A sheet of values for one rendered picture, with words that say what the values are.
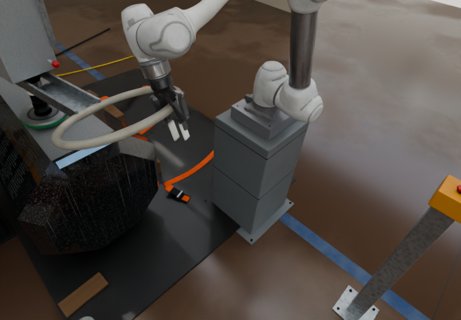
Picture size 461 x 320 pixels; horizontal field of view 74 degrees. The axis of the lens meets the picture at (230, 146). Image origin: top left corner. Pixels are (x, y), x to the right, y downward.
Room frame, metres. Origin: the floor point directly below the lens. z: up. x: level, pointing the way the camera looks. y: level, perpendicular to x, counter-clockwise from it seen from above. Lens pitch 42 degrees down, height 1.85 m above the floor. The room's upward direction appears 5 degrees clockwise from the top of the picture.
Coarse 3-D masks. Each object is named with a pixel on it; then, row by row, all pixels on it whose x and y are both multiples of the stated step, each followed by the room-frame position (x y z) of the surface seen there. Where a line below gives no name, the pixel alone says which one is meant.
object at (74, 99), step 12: (48, 72) 1.24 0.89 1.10; (24, 84) 1.14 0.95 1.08; (48, 84) 1.20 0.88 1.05; (60, 84) 1.19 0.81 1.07; (72, 84) 1.15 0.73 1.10; (36, 96) 1.10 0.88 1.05; (48, 96) 1.05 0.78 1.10; (60, 96) 1.11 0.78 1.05; (72, 96) 1.12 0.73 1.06; (84, 96) 1.10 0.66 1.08; (60, 108) 1.01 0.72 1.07; (72, 108) 0.97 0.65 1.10
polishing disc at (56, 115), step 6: (30, 108) 1.25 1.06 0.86; (54, 108) 1.27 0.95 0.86; (24, 114) 1.20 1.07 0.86; (30, 114) 1.21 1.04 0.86; (54, 114) 1.23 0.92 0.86; (60, 114) 1.23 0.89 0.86; (24, 120) 1.15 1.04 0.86; (30, 120) 1.16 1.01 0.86; (36, 120) 1.16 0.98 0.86; (42, 120) 1.17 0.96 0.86; (48, 120) 1.17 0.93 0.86; (54, 120) 1.18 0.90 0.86
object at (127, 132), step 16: (112, 96) 1.09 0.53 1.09; (128, 96) 1.10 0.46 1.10; (176, 96) 0.91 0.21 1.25; (80, 112) 0.97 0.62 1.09; (160, 112) 0.79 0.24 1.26; (64, 128) 0.85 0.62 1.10; (128, 128) 0.71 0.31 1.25; (144, 128) 0.73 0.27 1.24; (64, 144) 0.68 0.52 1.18; (80, 144) 0.66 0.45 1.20; (96, 144) 0.66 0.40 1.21
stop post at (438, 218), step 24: (456, 192) 0.73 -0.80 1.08; (432, 216) 0.72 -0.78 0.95; (456, 216) 0.67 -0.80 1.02; (408, 240) 0.73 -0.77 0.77; (432, 240) 0.69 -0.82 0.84; (384, 264) 0.73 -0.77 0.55; (408, 264) 0.69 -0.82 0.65; (384, 288) 0.69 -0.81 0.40; (336, 312) 0.71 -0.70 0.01; (360, 312) 0.69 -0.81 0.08
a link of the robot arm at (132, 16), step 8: (128, 8) 0.87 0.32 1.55; (136, 8) 0.87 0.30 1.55; (144, 8) 0.89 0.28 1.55; (128, 16) 0.86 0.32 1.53; (136, 16) 0.86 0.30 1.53; (144, 16) 0.87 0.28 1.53; (152, 16) 0.89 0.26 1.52; (128, 24) 0.85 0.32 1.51; (136, 24) 0.84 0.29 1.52; (128, 32) 0.84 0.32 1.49; (136, 32) 0.82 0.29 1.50; (128, 40) 0.85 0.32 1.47; (136, 40) 0.81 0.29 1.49; (136, 48) 0.82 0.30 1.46; (136, 56) 0.85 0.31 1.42; (144, 56) 0.83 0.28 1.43
